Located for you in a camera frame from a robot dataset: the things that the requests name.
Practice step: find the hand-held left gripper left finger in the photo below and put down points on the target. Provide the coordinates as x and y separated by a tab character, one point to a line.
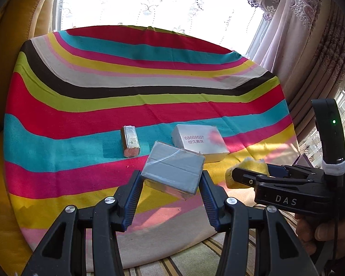
130	207

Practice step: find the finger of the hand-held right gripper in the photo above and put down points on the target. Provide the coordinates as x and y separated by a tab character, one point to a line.
247	176
287	171

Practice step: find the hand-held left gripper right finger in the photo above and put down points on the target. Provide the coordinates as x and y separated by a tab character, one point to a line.
211	207

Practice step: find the yellow sponge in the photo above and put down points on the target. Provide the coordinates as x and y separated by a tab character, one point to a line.
247	165

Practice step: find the purple cardboard box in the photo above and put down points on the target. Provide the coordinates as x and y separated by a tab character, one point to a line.
307	161

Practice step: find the silver taped box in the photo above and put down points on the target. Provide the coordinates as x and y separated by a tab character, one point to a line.
172	169

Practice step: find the person's right hand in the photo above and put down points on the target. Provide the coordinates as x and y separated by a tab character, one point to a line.
313	230

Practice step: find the white glossy box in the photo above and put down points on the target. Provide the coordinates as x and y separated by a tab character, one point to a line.
201	142

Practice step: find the small brown silver bar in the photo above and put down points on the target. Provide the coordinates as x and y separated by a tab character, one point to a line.
130	141

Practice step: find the rainbow striped cloth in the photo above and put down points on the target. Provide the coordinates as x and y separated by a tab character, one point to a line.
103	106

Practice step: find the brown pleated curtain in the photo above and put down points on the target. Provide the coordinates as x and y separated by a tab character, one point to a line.
327	63

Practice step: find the yellow leather sofa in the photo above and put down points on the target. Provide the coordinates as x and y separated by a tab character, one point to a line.
5	63

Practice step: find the white sheer curtain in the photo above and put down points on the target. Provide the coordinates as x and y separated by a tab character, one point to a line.
161	3

